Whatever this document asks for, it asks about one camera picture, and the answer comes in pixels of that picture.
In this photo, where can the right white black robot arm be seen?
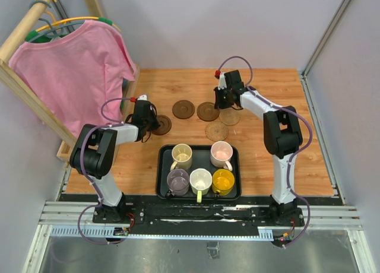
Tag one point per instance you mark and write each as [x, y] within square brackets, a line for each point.
[282, 139]

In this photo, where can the pink mug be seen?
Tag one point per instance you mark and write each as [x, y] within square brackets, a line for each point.
[220, 155]

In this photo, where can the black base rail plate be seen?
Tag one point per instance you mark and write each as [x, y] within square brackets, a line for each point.
[164, 218]

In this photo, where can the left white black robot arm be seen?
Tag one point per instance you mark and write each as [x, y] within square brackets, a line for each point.
[93, 153]

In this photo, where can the yellow green hanger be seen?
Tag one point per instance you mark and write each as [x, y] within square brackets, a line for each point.
[61, 24]

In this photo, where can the white mug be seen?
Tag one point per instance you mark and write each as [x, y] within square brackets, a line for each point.
[200, 181]

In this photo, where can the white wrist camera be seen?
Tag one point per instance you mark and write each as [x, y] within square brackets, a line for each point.
[142, 99]
[221, 80]

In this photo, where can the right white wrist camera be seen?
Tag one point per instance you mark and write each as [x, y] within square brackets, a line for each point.
[221, 80]

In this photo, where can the woven rattan coaster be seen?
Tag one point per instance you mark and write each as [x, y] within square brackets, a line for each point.
[229, 117]
[216, 131]

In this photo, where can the pink t-shirt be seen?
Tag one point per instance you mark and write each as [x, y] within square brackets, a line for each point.
[78, 77]

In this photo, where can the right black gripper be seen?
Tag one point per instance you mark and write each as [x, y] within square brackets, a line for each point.
[218, 105]

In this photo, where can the brown wooden coaster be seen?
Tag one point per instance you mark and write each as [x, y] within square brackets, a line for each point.
[207, 112]
[183, 109]
[165, 125]

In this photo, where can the grey hanger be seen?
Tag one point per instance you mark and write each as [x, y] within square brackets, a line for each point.
[54, 16]

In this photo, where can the lilac mug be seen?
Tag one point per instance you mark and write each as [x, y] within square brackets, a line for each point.
[178, 183]

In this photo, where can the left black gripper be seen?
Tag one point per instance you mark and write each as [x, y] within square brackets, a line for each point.
[155, 124]

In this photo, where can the cream yellow mug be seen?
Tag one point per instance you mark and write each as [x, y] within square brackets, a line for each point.
[182, 157]

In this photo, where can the aluminium frame post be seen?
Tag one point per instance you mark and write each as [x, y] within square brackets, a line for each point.
[328, 33]

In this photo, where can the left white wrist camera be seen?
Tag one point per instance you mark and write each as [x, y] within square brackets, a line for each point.
[142, 99]

